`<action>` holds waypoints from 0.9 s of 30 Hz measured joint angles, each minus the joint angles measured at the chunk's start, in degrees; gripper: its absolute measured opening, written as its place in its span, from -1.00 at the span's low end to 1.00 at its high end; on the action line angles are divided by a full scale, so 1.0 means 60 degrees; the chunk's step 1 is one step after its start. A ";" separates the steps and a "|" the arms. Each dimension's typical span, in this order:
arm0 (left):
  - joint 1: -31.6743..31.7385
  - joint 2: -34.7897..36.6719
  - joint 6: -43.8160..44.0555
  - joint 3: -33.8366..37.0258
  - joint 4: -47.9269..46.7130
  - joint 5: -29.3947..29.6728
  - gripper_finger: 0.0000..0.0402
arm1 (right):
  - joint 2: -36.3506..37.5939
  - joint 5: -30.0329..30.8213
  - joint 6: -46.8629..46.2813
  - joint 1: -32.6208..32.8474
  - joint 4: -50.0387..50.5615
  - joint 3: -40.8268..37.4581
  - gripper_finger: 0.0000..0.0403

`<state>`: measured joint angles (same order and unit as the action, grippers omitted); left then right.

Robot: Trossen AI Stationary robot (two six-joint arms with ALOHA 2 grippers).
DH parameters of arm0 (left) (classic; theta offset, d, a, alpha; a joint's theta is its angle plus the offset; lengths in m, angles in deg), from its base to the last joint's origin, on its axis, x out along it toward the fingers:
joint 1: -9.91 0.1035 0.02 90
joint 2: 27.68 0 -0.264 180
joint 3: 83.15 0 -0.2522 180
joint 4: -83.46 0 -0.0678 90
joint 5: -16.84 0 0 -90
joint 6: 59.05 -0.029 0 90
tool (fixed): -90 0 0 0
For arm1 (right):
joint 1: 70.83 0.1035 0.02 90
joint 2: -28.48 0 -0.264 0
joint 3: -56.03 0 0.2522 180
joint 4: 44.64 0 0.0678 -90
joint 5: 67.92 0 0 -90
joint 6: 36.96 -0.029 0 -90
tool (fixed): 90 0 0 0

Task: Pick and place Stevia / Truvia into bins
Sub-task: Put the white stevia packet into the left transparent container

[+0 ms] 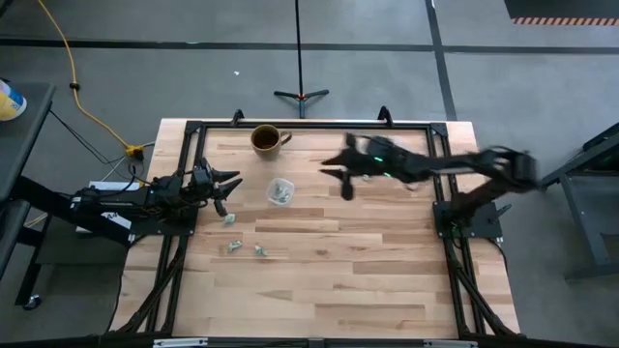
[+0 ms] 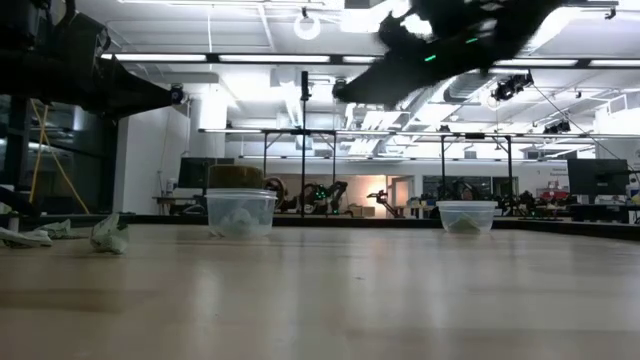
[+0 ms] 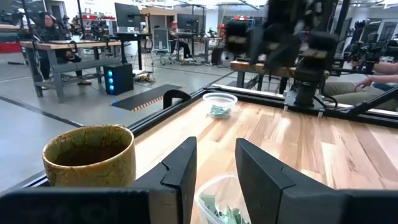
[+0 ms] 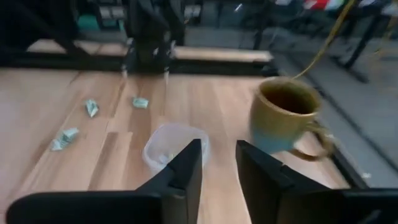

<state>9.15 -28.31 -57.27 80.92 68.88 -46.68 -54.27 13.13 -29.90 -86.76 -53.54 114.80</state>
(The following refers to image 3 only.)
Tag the computer monitor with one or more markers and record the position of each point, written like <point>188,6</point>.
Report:
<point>186,21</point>
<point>126,15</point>

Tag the wooden top bench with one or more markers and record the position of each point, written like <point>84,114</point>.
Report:
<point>245,66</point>

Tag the black background robot arm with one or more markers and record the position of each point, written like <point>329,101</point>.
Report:
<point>370,53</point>

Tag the black computer tower blue lights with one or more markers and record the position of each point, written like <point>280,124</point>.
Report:
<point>121,77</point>

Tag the green white sweetener packet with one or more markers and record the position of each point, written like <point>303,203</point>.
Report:
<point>209,202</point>
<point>219,111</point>
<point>231,217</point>

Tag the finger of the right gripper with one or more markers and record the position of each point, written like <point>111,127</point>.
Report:
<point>256,46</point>
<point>281,51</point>

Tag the red storage box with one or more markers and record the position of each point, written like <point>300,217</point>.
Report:
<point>9,47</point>

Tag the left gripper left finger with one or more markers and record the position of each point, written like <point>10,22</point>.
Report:
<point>177,186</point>

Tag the olive brown ceramic mug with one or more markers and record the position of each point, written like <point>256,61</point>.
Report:
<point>90,168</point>

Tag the wooden workbench with grey frame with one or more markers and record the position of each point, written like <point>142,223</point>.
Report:
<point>62,45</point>

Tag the black aluminium extrusion frame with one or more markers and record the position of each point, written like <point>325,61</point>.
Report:
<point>161,118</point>

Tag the clear plastic container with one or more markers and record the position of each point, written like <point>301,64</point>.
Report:
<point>217,186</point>
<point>217,98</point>

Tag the grey office chair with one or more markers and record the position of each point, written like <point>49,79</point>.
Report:
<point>160,39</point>

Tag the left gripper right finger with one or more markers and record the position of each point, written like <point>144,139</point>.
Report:
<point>267,193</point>

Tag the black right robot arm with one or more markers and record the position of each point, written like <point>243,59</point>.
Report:
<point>311,71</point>

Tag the person's hand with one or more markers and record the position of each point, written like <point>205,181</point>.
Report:
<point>362,82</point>

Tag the black frame clamp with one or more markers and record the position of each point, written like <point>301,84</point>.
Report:
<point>169,95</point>

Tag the person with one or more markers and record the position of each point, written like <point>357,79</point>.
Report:
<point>357,93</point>
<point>175,34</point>
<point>49,34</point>

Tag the black desk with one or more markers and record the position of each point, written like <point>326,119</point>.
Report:
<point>130,35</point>

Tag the black mat with hazard stripes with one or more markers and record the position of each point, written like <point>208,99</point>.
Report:
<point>146,96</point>

